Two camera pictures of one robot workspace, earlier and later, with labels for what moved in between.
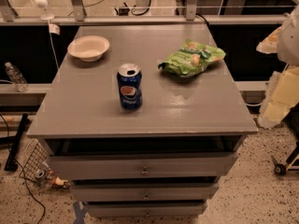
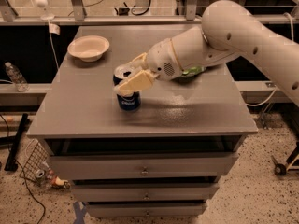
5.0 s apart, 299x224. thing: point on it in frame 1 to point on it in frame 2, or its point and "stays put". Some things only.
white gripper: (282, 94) to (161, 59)
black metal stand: (10, 163) stays put
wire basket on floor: (37, 169) stays put
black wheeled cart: (292, 163) stays put
